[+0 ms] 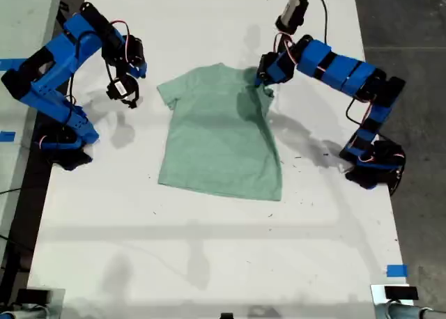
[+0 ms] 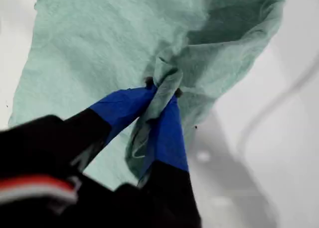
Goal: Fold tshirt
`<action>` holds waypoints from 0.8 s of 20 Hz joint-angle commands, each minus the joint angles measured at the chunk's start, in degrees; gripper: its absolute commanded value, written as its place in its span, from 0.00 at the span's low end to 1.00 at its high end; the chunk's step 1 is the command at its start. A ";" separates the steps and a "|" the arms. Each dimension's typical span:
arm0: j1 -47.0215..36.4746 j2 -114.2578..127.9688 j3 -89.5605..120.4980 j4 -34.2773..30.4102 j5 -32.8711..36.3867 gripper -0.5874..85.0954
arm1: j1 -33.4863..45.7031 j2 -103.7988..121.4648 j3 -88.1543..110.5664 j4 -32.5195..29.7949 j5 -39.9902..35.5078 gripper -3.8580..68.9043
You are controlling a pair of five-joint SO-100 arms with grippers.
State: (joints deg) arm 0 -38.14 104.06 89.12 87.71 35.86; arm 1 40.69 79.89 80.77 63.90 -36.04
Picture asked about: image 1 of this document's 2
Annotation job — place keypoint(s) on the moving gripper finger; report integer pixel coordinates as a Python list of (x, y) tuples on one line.
[(140, 71), (259, 79)]

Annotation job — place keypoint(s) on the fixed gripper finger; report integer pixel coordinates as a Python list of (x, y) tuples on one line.
[(128, 71), (266, 81)]

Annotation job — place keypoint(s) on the pale green T-shirt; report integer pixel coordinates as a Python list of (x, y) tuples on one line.
[(216, 141)]

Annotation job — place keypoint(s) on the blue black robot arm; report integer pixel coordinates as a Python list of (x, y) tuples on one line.
[(59, 51), (334, 64)]

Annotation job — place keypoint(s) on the black stand leg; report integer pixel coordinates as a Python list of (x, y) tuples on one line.
[(62, 16)]

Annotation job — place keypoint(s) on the pale side table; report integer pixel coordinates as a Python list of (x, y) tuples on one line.
[(21, 26)]

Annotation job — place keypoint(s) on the long blue tape strip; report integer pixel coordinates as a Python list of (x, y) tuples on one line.
[(10, 64)]

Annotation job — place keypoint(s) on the blue tape piece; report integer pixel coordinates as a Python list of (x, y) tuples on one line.
[(397, 270), (7, 137)]

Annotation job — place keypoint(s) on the small black box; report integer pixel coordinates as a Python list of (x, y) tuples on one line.
[(33, 295), (400, 293)]

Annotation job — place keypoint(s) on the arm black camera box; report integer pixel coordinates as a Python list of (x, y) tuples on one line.
[(120, 87), (291, 14)]

